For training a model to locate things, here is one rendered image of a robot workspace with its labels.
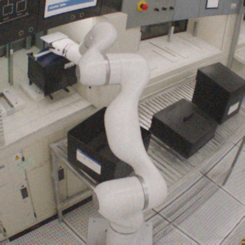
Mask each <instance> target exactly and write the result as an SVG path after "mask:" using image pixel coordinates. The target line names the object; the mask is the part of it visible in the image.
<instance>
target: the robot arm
mask: <svg viewBox="0 0 245 245"><path fill-rule="evenodd" d="M116 41H117V31H116V29H115V27H114V26H113V24H111V23H110V22H99V23H97V24H96V25H94V26H93V27H92V28H91V29H90V31H89V32H88V33H87V34H86V36H85V37H84V39H83V40H82V41H81V43H80V44H79V45H78V44H77V43H74V42H73V41H71V40H70V39H68V38H65V39H62V40H58V41H55V42H53V43H49V44H50V45H49V46H48V48H51V49H52V51H53V52H54V53H56V54H59V55H60V56H64V57H65V58H67V59H68V60H70V61H71V62H73V63H74V64H76V65H77V66H76V70H75V71H76V77H77V79H78V81H79V82H80V83H81V84H83V85H85V86H87V87H88V86H103V85H120V86H121V92H120V93H119V95H118V96H116V97H115V100H114V101H113V102H112V103H111V104H110V105H109V106H108V107H107V109H106V111H105V130H106V134H107V141H108V143H109V146H110V149H111V151H112V152H113V153H114V155H115V156H116V157H118V158H119V159H120V160H123V161H124V162H126V163H129V164H130V165H131V166H132V167H133V168H134V170H135V173H136V174H135V176H132V177H125V178H121V179H115V180H111V181H106V182H102V183H100V184H99V185H97V187H95V189H94V192H93V199H92V200H93V202H94V205H95V207H96V209H97V210H98V212H99V213H100V214H101V215H102V216H103V217H105V218H106V219H108V220H109V222H108V228H107V229H106V230H104V231H102V232H101V233H100V234H99V236H98V240H97V245H143V241H142V239H141V236H140V235H139V231H140V228H141V226H142V222H143V220H144V214H143V212H142V211H144V210H147V209H152V208H155V207H157V206H159V205H161V204H162V203H163V202H164V201H165V199H166V197H167V191H168V190H167V185H166V184H165V183H166V182H165V180H164V178H163V177H162V176H161V173H160V171H159V170H158V169H157V168H156V167H155V166H154V164H153V163H152V161H151V160H150V158H149V157H148V155H147V153H146V151H145V147H144V145H143V141H142V136H141V131H140V123H139V117H138V102H139V99H140V96H141V94H142V92H143V90H144V89H145V87H146V85H147V83H148V81H149V79H150V76H151V72H150V67H149V63H148V62H147V60H146V59H145V58H144V57H143V56H141V55H139V54H135V53H114V54H106V52H107V51H108V50H110V49H111V48H112V47H113V46H114V44H115V43H116Z"/></svg>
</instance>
